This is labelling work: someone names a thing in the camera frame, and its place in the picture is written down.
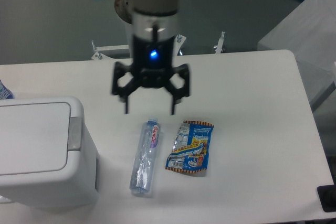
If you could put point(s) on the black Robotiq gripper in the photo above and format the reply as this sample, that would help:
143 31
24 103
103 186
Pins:
152 68

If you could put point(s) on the white push-lid trash can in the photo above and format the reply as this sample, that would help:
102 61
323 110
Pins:
48 157

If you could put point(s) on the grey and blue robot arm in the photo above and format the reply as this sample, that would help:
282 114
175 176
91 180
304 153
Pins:
154 33

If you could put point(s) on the blue crumpled snack wrapper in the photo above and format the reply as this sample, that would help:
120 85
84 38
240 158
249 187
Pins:
190 152

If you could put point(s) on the crushed clear plastic bottle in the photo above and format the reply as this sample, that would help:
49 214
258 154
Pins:
145 157

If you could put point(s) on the blue patterned object left edge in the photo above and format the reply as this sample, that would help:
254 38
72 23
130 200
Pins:
5 93

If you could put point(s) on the black device at table edge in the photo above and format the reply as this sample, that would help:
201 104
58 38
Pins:
327 197

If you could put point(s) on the white metal mounting frame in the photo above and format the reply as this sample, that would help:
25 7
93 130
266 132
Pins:
111 52

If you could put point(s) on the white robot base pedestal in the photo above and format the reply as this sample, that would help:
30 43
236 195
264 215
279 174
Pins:
124 10

